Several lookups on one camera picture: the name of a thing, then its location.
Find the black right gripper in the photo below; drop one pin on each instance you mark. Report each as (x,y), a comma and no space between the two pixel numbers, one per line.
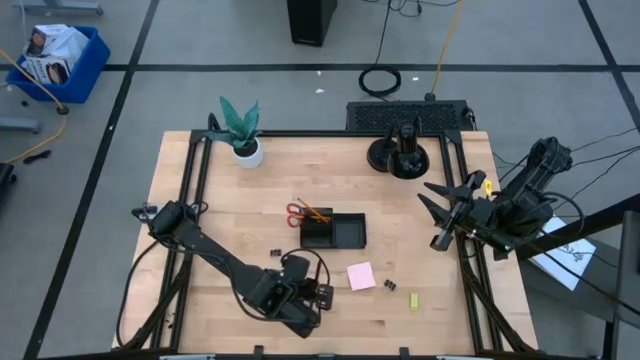
(441,241)

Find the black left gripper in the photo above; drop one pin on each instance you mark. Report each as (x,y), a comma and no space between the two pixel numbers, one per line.
(325,297)

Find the pink sticky note pad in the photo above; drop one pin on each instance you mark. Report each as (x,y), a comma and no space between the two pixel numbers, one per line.
(361,276)

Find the black mesh desk organizer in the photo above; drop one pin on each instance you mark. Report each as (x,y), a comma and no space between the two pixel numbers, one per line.
(350,232)

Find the orange pencil pink eraser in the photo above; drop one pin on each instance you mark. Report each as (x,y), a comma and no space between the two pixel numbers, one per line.
(320,218)
(312,209)

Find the green eraser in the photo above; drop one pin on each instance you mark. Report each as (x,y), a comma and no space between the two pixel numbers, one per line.
(414,300)

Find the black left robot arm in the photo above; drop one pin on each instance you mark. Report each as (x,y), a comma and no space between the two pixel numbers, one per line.
(215,252)

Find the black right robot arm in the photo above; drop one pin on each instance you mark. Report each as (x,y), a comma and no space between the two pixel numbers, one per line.
(530,190)

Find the black gooseneck desk lamp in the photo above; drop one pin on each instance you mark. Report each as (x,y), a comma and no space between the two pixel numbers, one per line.
(407,162)

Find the black binder clip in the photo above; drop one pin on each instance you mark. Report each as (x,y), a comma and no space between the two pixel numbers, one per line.
(275,252)
(389,285)

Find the black perforated metal case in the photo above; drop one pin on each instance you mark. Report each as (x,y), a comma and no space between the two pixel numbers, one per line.
(370,115)

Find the black diagonal strut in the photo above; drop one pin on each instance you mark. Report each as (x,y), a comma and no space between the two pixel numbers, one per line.
(575,229)

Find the white printed paper sheet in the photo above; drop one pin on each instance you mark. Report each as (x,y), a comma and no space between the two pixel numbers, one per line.
(575,260)

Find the white plant pot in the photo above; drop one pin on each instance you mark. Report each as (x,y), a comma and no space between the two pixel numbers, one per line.
(252,161)

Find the green snake plant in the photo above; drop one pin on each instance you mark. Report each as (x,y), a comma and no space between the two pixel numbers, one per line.
(239,125)

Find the black computer tower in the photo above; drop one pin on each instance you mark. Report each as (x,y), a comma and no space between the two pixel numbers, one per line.
(310,22)

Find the blue plastic bin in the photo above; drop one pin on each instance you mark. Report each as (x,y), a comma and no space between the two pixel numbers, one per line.
(92,70)

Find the black caster base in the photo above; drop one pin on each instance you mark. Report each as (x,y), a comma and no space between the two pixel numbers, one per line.
(5,175)

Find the grey stand foot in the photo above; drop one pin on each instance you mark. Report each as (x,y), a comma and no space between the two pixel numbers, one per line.
(20,125)
(60,7)

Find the white printed carton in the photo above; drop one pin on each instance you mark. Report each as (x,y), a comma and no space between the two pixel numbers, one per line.
(47,70)
(42,37)

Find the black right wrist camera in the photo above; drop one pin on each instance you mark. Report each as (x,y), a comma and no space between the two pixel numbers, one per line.
(482,214)

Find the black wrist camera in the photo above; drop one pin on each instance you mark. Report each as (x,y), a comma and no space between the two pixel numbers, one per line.
(482,214)
(296,266)

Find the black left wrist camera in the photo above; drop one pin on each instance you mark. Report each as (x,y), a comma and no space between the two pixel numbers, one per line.
(296,266)

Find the black frame bracket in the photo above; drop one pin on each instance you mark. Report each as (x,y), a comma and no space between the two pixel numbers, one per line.
(404,352)
(258,351)

